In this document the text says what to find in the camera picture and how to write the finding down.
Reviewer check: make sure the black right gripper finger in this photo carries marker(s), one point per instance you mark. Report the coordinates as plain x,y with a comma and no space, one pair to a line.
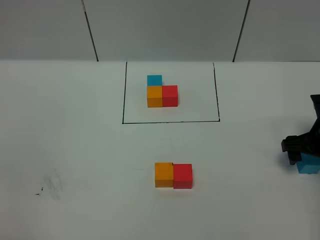
292,145

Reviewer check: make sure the red template block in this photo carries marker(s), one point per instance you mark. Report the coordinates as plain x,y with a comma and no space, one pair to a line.
170,97

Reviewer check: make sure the orange template block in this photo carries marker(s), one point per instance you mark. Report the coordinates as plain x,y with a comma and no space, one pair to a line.
154,97

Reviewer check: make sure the blue template block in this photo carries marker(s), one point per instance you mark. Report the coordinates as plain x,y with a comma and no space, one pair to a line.
154,80

